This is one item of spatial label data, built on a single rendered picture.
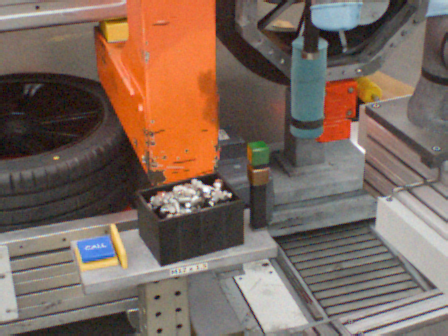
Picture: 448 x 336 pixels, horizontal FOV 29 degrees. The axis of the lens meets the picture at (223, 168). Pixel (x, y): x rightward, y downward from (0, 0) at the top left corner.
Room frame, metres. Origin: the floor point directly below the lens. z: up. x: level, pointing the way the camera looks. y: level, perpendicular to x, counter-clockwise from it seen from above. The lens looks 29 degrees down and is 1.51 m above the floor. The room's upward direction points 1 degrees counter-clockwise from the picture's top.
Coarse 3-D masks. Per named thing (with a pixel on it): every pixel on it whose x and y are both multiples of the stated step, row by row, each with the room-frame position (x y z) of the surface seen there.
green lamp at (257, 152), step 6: (252, 144) 1.62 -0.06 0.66; (258, 144) 1.62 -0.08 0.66; (264, 144) 1.62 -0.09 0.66; (252, 150) 1.60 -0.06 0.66; (258, 150) 1.60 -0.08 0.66; (264, 150) 1.60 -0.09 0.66; (252, 156) 1.60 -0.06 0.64; (258, 156) 1.60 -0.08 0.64; (264, 156) 1.60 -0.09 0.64; (252, 162) 1.60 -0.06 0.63; (258, 162) 1.60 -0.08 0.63; (264, 162) 1.60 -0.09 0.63
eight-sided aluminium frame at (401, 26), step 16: (240, 0) 2.08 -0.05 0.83; (256, 0) 2.08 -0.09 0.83; (416, 0) 2.23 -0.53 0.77; (240, 16) 2.08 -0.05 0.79; (256, 16) 2.08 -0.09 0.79; (400, 16) 2.25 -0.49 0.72; (416, 16) 2.21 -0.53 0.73; (240, 32) 2.08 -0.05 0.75; (256, 32) 2.07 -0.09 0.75; (384, 32) 2.23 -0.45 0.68; (400, 32) 2.20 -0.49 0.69; (256, 48) 2.08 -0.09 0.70; (272, 48) 2.09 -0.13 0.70; (368, 48) 2.23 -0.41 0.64; (384, 48) 2.19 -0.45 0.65; (288, 64) 2.10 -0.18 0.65; (336, 64) 2.16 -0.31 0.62; (352, 64) 2.16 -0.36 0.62; (368, 64) 2.17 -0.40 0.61
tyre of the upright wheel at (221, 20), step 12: (216, 0) 2.13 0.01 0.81; (228, 0) 2.14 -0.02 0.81; (216, 12) 2.13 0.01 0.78; (228, 12) 2.14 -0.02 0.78; (216, 24) 2.15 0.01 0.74; (228, 24) 2.14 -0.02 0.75; (216, 36) 2.26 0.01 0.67; (228, 36) 2.14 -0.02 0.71; (240, 36) 2.15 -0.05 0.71; (228, 48) 2.16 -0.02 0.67; (240, 48) 2.15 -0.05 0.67; (252, 48) 2.16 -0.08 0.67; (240, 60) 2.16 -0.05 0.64; (252, 60) 2.16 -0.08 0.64; (264, 60) 2.17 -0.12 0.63; (264, 72) 2.17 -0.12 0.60; (276, 72) 2.18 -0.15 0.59; (288, 84) 2.20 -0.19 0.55
